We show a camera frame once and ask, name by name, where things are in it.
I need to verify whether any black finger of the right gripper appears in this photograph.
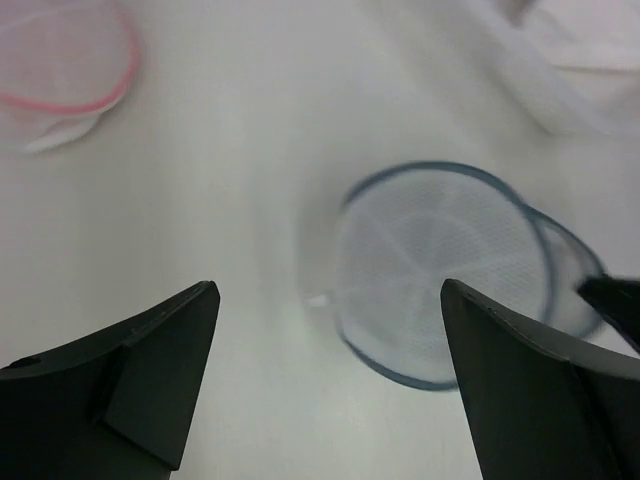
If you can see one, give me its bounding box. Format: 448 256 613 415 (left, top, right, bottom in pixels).
577 277 640 350

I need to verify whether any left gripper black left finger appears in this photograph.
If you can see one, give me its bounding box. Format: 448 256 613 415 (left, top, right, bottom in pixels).
1 281 220 479

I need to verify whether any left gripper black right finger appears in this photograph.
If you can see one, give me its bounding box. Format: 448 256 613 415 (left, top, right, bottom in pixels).
441 279 639 479

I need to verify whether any blue trimmed mesh laundry bag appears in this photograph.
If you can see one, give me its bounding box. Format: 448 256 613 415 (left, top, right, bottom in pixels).
309 161 605 391

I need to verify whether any pink trimmed mesh laundry bag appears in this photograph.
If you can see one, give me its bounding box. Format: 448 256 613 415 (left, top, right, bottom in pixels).
1 1 141 153

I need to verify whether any white plastic basket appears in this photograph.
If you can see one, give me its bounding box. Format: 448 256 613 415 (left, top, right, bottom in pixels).
475 1 639 136

